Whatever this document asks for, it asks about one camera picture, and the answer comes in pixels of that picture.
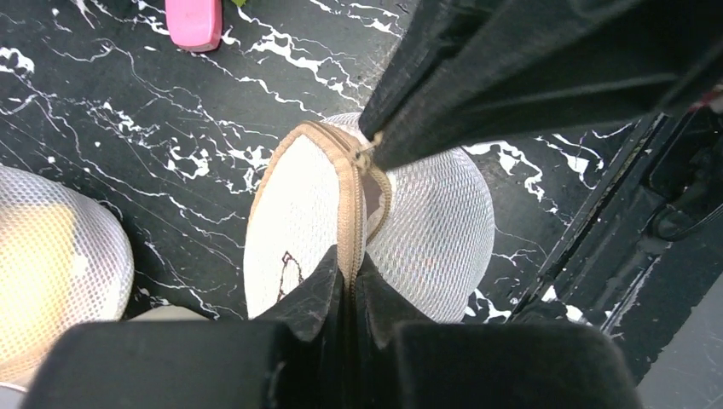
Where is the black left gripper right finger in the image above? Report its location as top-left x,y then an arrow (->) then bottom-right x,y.
354,257 -> 642,408

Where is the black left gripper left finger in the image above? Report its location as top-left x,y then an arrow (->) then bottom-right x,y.
22,245 -> 345,409

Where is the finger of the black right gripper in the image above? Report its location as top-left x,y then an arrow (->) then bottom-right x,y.
373,0 -> 722,170
359,1 -> 576,141

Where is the beige-trimmed white mesh laundry bag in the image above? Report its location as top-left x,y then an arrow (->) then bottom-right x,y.
243,113 -> 495,323

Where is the blue-trimmed white mesh laundry bag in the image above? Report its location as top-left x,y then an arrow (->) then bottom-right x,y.
1,166 -> 134,387

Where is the cream plastic laundry basket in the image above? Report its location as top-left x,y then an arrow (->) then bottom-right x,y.
1,306 -> 205,408

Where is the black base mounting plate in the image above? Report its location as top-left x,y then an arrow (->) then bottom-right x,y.
512,107 -> 722,381

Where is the pink block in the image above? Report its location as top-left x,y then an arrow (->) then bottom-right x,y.
165,0 -> 223,53

